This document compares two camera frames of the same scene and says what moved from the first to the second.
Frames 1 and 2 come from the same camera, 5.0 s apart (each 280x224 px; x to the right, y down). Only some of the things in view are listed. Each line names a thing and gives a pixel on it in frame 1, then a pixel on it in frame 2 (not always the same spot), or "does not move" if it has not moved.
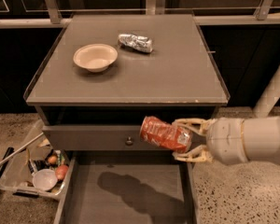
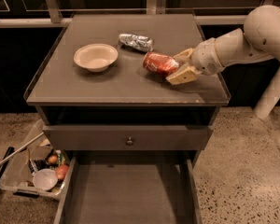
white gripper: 224,140 -> 205,58
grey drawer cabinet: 104,77 does not move
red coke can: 165,134 -> 161,64
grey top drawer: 112,138 does not move
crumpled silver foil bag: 141,43 does not move
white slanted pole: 275,86 does not move
